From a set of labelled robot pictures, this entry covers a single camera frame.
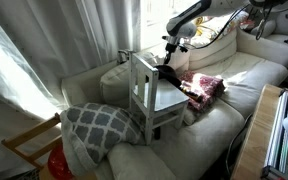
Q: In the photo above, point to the white curtain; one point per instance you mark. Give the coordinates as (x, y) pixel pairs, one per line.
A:
(45, 41)

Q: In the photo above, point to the small white wooden chair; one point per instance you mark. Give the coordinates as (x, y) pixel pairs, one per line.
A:
(158, 100)

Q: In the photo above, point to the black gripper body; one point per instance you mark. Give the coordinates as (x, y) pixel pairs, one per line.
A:
(173, 43)

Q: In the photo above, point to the cream sofa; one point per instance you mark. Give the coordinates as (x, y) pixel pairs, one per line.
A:
(246, 65)

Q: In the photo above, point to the wooden folding chair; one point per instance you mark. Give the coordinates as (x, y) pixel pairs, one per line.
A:
(15, 142)

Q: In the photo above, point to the grey armchair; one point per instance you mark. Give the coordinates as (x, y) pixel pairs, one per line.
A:
(277, 33)

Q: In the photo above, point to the black bowler hat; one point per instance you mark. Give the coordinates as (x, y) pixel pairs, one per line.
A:
(168, 73)

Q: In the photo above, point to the wooden side table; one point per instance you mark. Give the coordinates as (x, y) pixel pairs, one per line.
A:
(252, 155)

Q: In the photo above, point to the black yellow flashlight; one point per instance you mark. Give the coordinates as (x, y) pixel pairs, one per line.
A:
(189, 92)

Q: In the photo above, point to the metal rails stack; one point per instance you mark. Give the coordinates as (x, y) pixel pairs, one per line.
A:
(276, 161)

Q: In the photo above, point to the red ball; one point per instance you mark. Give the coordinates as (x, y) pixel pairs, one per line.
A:
(58, 166)

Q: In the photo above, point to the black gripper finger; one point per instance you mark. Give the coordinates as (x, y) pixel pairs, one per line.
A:
(167, 58)

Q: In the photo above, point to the yellow floral cushion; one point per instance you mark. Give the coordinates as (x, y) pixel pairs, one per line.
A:
(208, 27)

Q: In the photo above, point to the red white patterned cushion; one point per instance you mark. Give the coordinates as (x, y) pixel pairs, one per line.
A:
(208, 87)

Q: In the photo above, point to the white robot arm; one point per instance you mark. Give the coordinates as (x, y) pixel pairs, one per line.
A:
(181, 26)

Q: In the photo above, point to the grey white patterned pillow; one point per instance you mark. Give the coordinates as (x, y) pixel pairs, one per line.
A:
(90, 130)

